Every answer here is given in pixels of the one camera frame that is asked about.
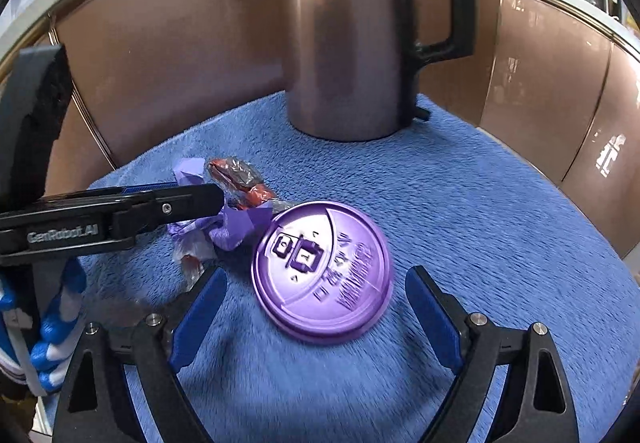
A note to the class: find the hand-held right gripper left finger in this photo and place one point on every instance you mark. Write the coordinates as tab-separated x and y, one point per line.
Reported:
197	318

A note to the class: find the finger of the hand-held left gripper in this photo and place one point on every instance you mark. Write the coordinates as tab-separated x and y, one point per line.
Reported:
147	188
185	205

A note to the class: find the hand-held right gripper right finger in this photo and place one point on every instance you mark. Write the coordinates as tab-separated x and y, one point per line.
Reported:
432	318

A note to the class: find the purple candy wrapper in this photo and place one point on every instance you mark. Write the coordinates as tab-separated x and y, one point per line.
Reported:
235	230

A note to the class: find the red-brown clear wrapper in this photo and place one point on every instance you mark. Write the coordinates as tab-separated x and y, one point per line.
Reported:
250	195

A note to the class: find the purple plastic cup lid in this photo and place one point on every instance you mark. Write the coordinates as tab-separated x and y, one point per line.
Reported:
320	273

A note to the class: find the person's left hand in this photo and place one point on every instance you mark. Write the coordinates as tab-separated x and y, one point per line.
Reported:
55	328

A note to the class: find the clear crumpled wrapper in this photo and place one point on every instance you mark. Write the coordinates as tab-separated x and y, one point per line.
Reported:
190	265

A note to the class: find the blue towel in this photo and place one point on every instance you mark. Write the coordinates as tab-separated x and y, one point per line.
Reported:
450	223

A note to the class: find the copper and black electric kettle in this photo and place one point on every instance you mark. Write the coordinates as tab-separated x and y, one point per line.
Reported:
345	48

